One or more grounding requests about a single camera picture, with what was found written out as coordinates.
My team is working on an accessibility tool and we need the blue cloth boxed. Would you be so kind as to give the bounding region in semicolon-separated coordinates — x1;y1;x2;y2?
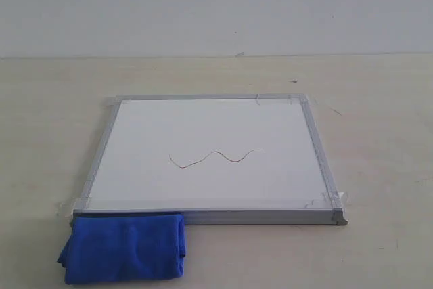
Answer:
58;215;186;285

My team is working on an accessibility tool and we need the white aluminium-framed whiteboard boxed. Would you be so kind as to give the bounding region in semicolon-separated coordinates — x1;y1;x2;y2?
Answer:
72;94;347;226

